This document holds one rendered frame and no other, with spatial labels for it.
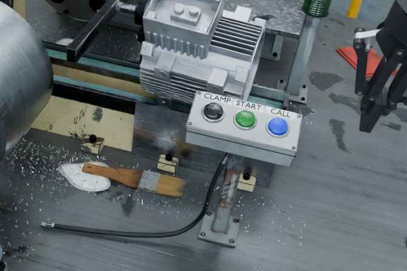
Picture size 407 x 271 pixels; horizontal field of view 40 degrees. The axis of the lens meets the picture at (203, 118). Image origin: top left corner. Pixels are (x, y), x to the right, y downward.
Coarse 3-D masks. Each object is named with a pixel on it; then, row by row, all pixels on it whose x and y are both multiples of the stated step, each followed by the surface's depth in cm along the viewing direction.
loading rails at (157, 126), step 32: (64, 64) 119; (96, 64) 119; (128, 64) 119; (64, 96) 111; (96, 96) 109; (128, 96) 111; (256, 96) 118; (288, 96) 117; (64, 128) 115; (96, 128) 114; (128, 128) 112; (160, 128) 110; (160, 160) 112; (192, 160) 113; (256, 160) 109
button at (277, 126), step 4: (272, 120) 84; (276, 120) 84; (280, 120) 84; (284, 120) 84; (268, 124) 84; (272, 124) 84; (276, 124) 84; (280, 124) 84; (284, 124) 84; (268, 128) 84; (272, 128) 83; (276, 128) 83; (280, 128) 83; (284, 128) 83; (272, 132) 83; (276, 132) 83; (280, 132) 83; (284, 132) 83
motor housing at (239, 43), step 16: (224, 16) 103; (224, 32) 101; (240, 32) 101; (256, 32) 101; (160, 48) 102; (224, 48) 99; (240, 48) 99; (256, 48) 101; (144, 64) 103; (176, 64) 102; (192, 64) 102; (208, 64) 101; (224, 64) 100; (240, 64) 100; (256, 64) 115; (144, 80) 106; (160, 80) 103; (176, 80) 102; (192, 80) 101; (176, 96) 107; (192, 96) 105; (240, 96) 101
